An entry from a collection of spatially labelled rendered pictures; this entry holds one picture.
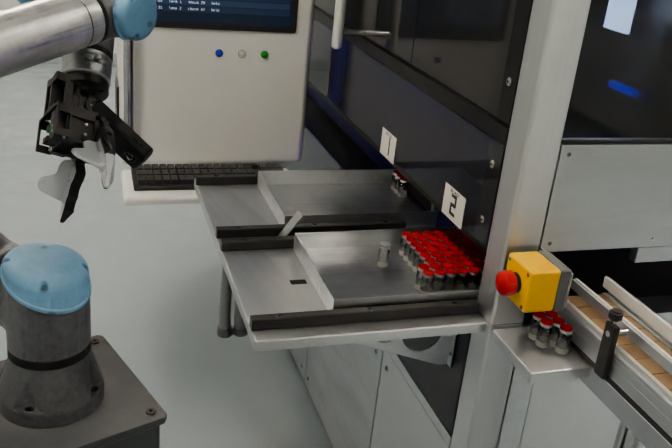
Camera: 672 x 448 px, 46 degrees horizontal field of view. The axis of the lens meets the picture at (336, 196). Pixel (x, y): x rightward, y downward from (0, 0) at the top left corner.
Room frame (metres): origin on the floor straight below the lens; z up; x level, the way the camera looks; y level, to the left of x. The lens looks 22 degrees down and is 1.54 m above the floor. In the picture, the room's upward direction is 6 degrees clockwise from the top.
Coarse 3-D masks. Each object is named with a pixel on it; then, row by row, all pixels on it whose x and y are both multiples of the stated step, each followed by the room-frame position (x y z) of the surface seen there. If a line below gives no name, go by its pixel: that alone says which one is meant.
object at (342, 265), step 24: (312, 240) 1.38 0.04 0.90; (336, 240) 1.40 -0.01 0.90; (360, 240) 1.42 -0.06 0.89; (384, 240) 1.43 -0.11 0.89; (312, 264) 1.25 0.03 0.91; (336, 264) 1.33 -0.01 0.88; (360, 264) 1.34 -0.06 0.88; (336, 288) 1.23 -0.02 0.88; (360, 288) 1.24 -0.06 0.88; (384, 288) 1.25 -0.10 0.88; (408, 288) 1.26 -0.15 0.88
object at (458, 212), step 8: (448, 184) 1.37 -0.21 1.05; (448, 192) 1.36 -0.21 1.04; (456, 192) 1.33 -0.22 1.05; (448, 200) 1.36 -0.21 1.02; (464, 200) 1.30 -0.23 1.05; (448, 208) 1.35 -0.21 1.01; (456, 208) 1.33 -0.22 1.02; (464, 208) 1.30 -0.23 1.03; (448, 216) 1.35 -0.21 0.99; (456, 216) 1.32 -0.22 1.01; (456, 224) 1.32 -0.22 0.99
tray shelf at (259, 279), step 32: (224, 192) 1.63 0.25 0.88; (256, 192) 1.65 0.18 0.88; (224, 224) 1.46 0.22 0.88; (256, 224) 1.48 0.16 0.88; (224, 256) 1.32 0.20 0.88; (256, 256) 1.33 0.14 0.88; (288, 256) 1.34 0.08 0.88; (256, 288) 1.21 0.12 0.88; (288, 288) 1.22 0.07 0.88; (416, 320) 1.15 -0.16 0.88; (448, 320) 1.16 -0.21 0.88; (480, 320) 1.18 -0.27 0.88
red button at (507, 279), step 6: (504, 270) 1.10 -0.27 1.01; (510, 270) 1.10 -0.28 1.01; (498, 276) 1.10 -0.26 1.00; (504, 276) 1.09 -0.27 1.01; (510, 276) 1.09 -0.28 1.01; (498, 282) 1.09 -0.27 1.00; (504, 282) 1.08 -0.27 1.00; (510, 282) 1.08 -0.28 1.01; (516, 282) 1.08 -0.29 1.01; (498, 288) 1.09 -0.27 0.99; (504, 288) 1.08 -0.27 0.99; (510, 288) 1.08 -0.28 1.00; (516, 288) 1.08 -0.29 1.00; (504, 294) 1.08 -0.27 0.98; (510, 294) 1.08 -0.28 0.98
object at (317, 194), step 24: (264, 192) 1.63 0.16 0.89; (288, 192) 1.66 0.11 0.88; (312, 192) 1.68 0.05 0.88; (336, 192) 1.70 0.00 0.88; (360, 192) 1.71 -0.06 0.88; (384, 192) 1.73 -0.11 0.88; (288, 216) 1.45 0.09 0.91; (312, 216) 1.47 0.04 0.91; (336, 216) 1.49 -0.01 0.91; (360, 216) 1.51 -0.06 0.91; (384, 216) 1.52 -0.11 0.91; (408, 216) 1.54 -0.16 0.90; (432, 216) 1.56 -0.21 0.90
